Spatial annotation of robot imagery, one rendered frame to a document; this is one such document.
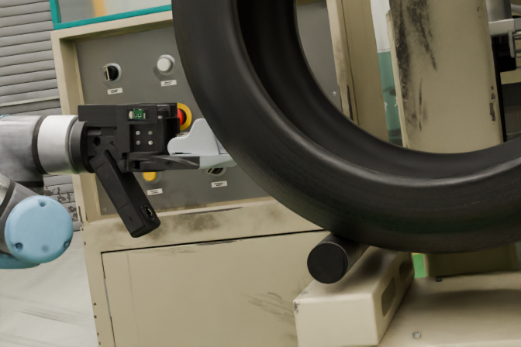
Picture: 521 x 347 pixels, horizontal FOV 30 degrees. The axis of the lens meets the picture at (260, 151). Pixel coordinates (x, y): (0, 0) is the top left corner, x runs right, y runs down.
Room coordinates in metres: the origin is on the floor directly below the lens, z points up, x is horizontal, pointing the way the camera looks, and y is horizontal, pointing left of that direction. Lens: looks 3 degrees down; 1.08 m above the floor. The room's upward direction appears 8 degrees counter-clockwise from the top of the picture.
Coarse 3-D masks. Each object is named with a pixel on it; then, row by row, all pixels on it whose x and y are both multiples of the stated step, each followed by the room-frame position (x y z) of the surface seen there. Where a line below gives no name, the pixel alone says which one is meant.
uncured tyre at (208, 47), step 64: (192, 0) 1.05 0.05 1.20; (256, 0) 1.31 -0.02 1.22; (192, 64) 1.07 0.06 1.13; (256, 64) 1.30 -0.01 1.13; (256, 128) 1.04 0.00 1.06; (320, 128) 1.29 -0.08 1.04; (320, 192) 1.02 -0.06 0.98; (384, 192) 1.00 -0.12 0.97; (448, 192) 0.98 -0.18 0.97; (512, 192) 0.97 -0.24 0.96
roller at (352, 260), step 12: (324, 240) 1.06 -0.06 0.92; (336, 240) 1.06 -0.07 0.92; (348, 240) 1.08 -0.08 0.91; (312, 252) 1.04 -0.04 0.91; (324, 252) 1.04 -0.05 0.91; (336, 252) 1.03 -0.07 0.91; (348, 252) 1.05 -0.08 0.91; (360, 252) 1.11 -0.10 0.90; (312, 264) 1.04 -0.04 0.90; (324, 264) 1.04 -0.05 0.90; (336, 264) 1.03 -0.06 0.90; (348, 264) 1.04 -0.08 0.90; (312, 276) 1.04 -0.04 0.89; (324, 276) 1.04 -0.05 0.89; (336, 276) 1.03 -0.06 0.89
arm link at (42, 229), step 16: (0, 176) 1.10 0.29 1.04; (0, 192) 1.08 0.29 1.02; (16, 192) 1.09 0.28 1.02; (32, 192) 1.11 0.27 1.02; (0, 208) 1.07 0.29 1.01; (16, 208) 1.08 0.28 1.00; (32, 208) 1.07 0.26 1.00; (48, 208) 1.08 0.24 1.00; (64, 208) 1.09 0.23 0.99; (0, 224) 1.08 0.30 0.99; (16, 224) 1.06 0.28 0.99; (32, 224) 1.07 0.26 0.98; (48, 224) 1.08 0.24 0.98; (64, 224) 1.08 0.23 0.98; (0, 240) 1.09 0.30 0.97; (16, 240) 1.06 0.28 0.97; (32, 240) 1.07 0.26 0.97; (48, 240) 1.08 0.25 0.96; (64, 240) 1.08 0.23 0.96; (16, 256) 1.09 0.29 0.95; (32, 256) 1.07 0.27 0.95; (48, 256) 1.08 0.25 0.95
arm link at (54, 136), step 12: (48, 120) 1.21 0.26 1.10; (60, 120) 1.21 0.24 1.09; (72, 120) 1.20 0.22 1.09; (48, 132) 1.20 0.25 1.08; (60, 132) 1.19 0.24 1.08; (48, 144) 1.19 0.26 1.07; (60, 144) 1.19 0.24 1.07; (48, 156) 1.19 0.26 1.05; (60, 156) 1.19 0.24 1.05; (48, 168) 1.21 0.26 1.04; (60, 168) 1.20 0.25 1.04; (72, 168) 1.20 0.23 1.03
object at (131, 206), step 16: (96, 160) 1.19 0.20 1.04; (112, 160) 1.20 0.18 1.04; (112, 176) 1.18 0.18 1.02; (128, 176) 1.21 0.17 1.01; (112, 192) 1.19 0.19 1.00; (128, 192) 1.18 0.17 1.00; (128, 208) 1.18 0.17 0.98; (144, 208) 1.19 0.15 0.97; (128, 224) 1.18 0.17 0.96; (144, 224) 1.18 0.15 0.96
